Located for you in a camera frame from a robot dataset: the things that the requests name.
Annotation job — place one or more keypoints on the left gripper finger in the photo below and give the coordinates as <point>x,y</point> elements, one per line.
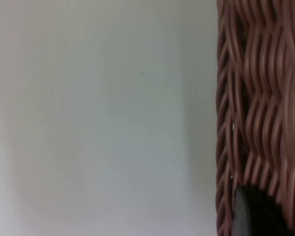
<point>255,216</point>

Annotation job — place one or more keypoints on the brown wicker basket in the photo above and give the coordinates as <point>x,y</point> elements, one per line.
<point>260,98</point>

